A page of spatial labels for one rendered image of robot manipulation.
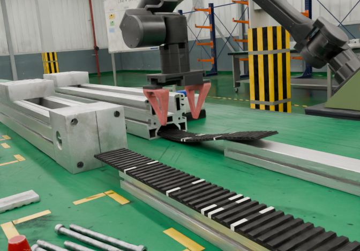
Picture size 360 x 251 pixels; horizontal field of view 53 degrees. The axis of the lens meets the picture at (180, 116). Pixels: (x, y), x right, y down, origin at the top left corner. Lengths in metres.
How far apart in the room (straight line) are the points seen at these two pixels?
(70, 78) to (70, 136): 0.70
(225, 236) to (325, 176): 0.19
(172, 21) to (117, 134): 0.23
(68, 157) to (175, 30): 0.30
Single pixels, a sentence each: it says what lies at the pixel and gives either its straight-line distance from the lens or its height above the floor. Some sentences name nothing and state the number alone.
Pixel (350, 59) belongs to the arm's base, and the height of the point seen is 0.90.
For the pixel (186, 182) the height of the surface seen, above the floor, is 0.81.
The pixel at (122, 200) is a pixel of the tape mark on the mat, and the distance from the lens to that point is 0.47.
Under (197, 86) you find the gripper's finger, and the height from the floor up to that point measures 0.88.
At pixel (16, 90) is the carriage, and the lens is 0.98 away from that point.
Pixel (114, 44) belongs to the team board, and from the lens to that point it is 7.15.
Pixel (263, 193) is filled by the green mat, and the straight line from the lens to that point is 0.47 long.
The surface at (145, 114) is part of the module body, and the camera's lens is 0.74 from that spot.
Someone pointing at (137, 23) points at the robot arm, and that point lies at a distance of 0.64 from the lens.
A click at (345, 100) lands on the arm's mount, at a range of 0.99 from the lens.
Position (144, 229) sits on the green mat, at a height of 0.78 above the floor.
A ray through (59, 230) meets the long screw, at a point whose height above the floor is 0.79.
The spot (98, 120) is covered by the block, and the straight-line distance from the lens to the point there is 0.60.
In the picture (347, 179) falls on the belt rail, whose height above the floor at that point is 0.79.
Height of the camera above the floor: 0.96
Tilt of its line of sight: 11 degrees down
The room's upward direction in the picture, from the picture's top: 4 degrees counter-clockwise
